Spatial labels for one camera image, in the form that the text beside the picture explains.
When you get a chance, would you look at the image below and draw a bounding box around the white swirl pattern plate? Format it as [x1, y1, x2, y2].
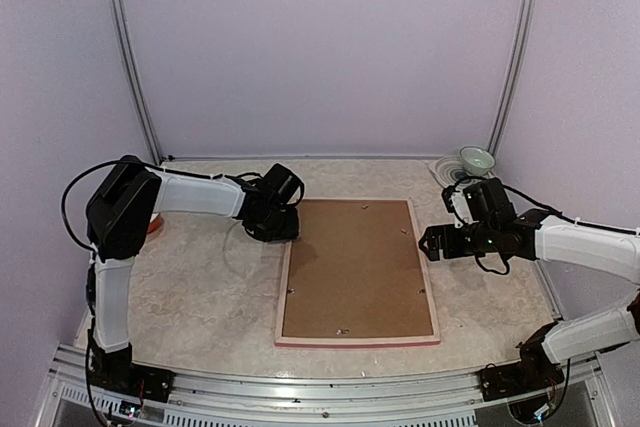
[429, 155, 493, 187]

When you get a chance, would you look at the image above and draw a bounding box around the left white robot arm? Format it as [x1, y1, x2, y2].
[86, 156, 305, 392]

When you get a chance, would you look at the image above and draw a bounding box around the left aluminium corner post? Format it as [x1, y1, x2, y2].
[108, 0, 163, 164]

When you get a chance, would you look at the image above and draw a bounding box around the right aluminium corner post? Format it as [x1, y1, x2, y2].
[488, 0, 536, 157]

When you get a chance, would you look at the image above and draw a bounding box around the pink wooden picture frame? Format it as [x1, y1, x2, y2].
[273, 197, 444, 350]

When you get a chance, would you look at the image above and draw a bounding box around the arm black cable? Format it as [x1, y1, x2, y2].
[449, 175, 640, 236]
[60, 159, 226, 253]

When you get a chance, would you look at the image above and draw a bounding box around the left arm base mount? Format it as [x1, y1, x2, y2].
[88, 341, 175, 403]

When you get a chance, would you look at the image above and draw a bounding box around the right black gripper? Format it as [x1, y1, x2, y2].
[419, 221, 498, 261]

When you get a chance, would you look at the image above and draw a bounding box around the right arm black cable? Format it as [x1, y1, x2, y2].
[449, 175, 640, 236]

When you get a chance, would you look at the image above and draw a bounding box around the aluminium front rail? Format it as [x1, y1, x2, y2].
[27, 344, 622, 426]

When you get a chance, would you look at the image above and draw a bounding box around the brown cardboard backing board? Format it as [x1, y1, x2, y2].
[280, 200, 436, 341]

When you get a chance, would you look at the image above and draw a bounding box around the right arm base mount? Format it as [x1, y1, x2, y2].
[477, 338, 565, 402]

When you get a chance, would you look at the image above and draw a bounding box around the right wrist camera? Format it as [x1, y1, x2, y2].
[441, 186, 472, 226]

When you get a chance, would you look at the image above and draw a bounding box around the aluminium corner post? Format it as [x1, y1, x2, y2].
[488, 0, 536, 157]
[108, 0, 163, 164]

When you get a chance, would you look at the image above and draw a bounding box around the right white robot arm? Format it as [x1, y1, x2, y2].
[419, 177, 639, 391]

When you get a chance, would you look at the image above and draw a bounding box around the pale green ceramic bowl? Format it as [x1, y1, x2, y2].
[459, 146, 496, 176]

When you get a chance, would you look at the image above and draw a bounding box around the orange white bowl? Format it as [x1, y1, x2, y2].
[147, 213, 164, 237]

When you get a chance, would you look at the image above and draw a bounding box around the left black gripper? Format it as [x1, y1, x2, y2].
[252, 206, 299, 242]

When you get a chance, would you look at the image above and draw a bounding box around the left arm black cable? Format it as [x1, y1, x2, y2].
[60, 159, 226, 253]

